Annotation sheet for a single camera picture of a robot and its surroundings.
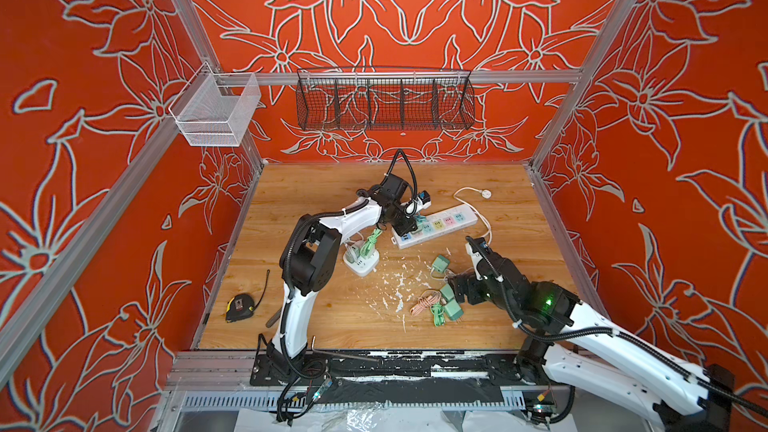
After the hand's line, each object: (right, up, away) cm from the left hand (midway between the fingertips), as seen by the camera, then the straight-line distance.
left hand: (411, 219), depth 95 cm
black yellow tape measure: (-49, -23, -14) cm, 56 cm away
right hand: (+10, -13, -19) cm, 25 cm away
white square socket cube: (-15, -14, -6) cm, 21 cm away
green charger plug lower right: (+10, -24, -15) cm, 30 cm away
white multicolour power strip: (+8, -2, +3) cm, 9 cm away
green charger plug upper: (+8, -13, -5) cm, 17 cm away
